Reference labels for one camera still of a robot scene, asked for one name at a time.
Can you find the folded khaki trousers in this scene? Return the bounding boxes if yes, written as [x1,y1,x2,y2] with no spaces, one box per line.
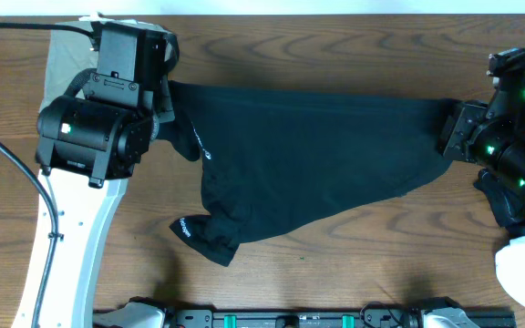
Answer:
[39,14,173,112]

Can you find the left black cable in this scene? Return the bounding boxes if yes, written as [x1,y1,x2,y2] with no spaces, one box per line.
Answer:
[0,21,98,328]

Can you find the black and white jersey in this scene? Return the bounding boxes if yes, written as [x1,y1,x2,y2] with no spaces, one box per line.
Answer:
[473,169,525,307]

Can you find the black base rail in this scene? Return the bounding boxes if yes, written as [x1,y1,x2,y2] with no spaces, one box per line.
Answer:
[93,298,518,328]

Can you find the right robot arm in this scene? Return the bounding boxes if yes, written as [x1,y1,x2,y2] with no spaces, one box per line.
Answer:
[437,48,525,307]

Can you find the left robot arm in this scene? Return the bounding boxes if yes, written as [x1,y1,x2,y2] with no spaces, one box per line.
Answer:
[13,26,179,327]

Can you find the black polo shirt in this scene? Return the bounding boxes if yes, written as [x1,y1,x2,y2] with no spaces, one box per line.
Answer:
[160,82,454,266]

